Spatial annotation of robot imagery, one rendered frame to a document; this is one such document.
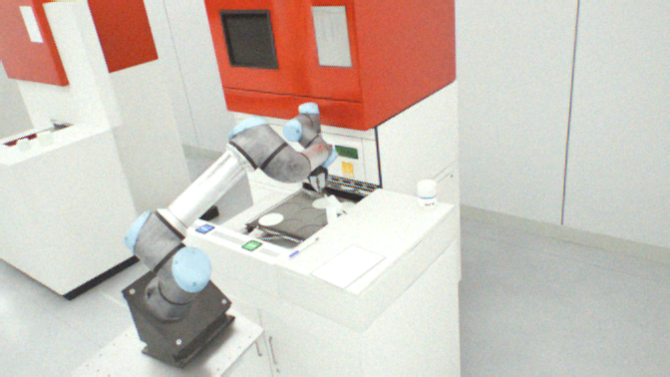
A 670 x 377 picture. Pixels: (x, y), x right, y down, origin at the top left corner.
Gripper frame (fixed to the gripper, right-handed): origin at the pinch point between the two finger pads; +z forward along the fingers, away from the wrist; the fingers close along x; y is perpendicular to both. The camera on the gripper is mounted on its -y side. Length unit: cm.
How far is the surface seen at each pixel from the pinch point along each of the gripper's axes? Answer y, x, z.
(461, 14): 150, -73, -38
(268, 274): -45.9, 13.0, 8.6
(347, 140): 12.1, -12.3, -16.2
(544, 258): 93, -113, 99
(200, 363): -78, 29, 17
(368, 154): 6.8, -20.7, -11.5
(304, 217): -5.3, 6.7, 9.4
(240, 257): -38.8, 24.2, 5.8
